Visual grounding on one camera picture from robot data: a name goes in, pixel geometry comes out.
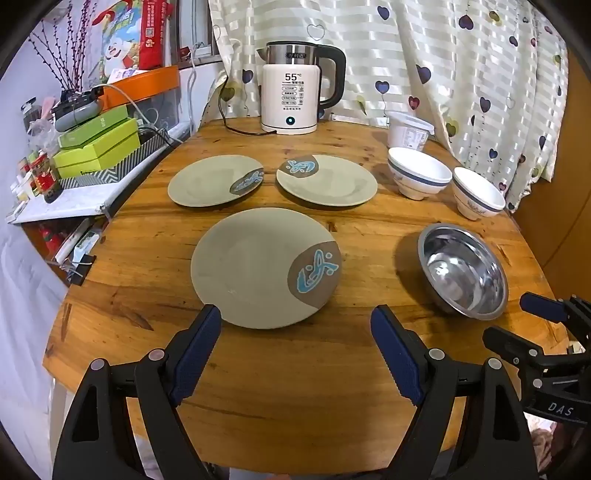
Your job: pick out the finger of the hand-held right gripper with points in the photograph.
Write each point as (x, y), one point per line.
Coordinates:
(540, 304)
(512, 350)

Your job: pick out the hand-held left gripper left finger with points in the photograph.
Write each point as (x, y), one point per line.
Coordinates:
(198, 351)

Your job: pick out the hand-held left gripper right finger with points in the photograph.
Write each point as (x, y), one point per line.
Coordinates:
(397, 356)

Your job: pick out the stainless steel bowl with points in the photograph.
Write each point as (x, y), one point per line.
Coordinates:
(461, 272)

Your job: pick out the grey-green plate blue motif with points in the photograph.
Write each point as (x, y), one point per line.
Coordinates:
(249, 267)
(203, 182)
(332, 184)

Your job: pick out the white bowl blue stripe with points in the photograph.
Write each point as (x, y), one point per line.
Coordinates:
(418, 173)
(478, 196)

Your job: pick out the pink patterned cloth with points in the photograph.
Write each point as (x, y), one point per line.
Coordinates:
(554, 447)

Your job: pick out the brown wooden cabinet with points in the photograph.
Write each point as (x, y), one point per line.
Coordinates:
(565, 184)

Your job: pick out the black binder clips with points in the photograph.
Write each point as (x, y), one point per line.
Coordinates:
(81, 267)

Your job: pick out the white table leg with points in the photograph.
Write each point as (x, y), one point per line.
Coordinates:
(57, 415)

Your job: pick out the white roll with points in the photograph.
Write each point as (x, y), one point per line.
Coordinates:
(74, 240)

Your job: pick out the small red bottle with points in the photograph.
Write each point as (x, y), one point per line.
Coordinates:
(51, 235)

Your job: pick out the white shelf board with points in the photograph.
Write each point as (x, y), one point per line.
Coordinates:
(64, 205)

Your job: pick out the chevron pattern box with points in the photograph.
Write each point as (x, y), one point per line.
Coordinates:
(134, 161)

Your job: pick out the white plastic tub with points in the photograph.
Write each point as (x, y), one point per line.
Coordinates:
(408, 134)

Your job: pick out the lime green box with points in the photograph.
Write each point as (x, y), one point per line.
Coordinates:
(97, 154)

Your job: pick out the small bottles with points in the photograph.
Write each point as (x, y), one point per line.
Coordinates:
(24, 184)

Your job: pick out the dark green flat box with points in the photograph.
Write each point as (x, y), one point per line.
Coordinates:
(99, 124)

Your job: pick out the grey handheld device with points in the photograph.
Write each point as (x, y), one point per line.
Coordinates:
(76, 117)

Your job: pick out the clear box orange lid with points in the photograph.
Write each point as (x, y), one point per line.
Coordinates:
(147, 87)

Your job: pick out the cream electric kettle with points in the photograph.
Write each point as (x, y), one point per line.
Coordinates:
(288, 97)

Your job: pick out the black device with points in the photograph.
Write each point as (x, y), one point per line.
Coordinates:
(76, 99)

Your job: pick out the heart print curtain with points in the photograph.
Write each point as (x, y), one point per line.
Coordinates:
(406, 55)

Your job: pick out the dark glass jar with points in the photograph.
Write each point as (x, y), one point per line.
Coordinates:
(32, 117)

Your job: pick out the cartoon print snack bag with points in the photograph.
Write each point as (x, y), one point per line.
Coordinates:
(117, 41)

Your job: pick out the red snack bag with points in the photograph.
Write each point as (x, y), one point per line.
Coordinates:
(154, 32)

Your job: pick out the purple bud branches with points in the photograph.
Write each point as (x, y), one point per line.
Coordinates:
(64, 50)

